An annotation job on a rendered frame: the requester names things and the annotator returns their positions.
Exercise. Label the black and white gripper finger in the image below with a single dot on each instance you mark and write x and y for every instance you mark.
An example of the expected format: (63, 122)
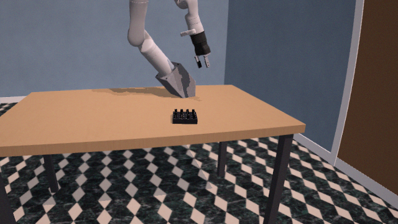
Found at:
(206, 60)
(198, 61)

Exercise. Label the black knob box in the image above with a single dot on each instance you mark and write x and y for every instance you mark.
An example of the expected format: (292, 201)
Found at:
(185, 117)

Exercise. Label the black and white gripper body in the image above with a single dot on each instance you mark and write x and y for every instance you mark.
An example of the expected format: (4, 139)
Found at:
(198, 38)

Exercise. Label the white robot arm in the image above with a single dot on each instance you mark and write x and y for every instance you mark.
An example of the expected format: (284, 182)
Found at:
(137, 38)

